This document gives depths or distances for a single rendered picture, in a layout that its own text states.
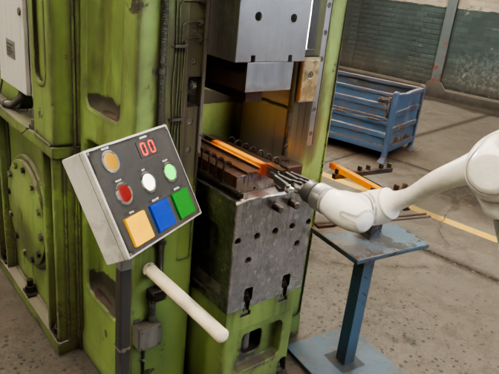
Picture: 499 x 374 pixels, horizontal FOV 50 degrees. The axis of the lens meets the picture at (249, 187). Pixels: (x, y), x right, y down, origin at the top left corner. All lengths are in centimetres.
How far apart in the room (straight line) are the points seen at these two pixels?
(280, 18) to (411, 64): 824
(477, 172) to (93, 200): 85
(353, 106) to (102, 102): 392
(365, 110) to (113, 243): 447
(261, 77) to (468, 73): 792
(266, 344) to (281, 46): 123
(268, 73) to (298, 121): 41
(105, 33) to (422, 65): 825
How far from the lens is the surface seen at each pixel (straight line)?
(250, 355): 231
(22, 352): 264
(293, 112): 211
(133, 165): 141
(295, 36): 184
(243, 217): 182
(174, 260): 200
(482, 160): 115
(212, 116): 230
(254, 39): 172
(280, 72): 182
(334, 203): 162
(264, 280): 204
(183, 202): 151
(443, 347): 294
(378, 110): 553
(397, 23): 1011
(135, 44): 168
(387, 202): 170
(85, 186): 133
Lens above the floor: 162
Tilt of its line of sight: 21 degrees down
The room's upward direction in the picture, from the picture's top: 6 degrees clockwise
